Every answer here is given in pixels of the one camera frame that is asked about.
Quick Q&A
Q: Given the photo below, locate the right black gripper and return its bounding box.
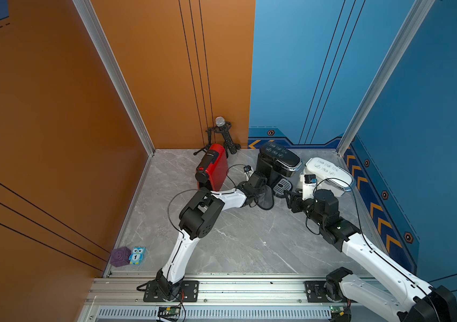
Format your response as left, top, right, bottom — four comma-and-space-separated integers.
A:
282, 186, 325, 229

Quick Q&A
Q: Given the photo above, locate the black coffee machine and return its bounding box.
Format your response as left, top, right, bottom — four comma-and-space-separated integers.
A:
256, 142, 303, 199

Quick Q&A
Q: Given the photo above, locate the white coffee machine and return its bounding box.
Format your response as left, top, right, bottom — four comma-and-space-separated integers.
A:
297, 157, 354, 197

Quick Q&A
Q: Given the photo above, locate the red coffee machine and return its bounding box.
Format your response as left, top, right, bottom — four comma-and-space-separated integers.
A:
195, 144, 228, 191

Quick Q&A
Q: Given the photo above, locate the microphone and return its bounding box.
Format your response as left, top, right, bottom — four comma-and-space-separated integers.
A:
193, 116, 241, 157

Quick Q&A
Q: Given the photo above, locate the grey blue cleaning cloth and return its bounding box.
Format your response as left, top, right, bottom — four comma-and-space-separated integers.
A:
256, 185, 275, 211

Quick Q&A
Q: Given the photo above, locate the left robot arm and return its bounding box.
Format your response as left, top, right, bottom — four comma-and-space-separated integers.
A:
136, 172, 269, 301

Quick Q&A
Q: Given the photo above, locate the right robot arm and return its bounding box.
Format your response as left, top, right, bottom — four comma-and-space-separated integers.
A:
285, 189, 457, 321

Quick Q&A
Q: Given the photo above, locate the right green circuit board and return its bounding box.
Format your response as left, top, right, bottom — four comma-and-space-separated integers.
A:
329, 306, 352, 322

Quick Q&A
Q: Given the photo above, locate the green circuit board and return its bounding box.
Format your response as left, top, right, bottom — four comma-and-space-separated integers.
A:
329, 306, 352, 322
157, 306, 182, 322

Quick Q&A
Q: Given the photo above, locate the blue owl toy block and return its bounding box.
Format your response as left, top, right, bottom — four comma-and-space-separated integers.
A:
129, 247, 146, 266

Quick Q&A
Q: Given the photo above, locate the left green circuit board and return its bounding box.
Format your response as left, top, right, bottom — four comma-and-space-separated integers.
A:
157, 306, 182, 322

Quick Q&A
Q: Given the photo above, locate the purple cube toy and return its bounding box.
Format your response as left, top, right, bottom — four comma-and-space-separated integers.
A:
109, 246, 132, 268

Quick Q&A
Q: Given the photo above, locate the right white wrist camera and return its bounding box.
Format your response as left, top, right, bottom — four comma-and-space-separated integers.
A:
302, 174, 318, 200

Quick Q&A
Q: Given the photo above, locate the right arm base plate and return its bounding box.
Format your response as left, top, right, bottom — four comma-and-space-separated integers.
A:
304, 280, 357, 305

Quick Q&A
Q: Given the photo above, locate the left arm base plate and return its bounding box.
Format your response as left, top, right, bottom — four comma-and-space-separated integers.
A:
143, 280, 200, 303

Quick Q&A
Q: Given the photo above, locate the aluminium mounting rail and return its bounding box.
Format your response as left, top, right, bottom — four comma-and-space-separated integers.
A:
78, 275, 386, 321

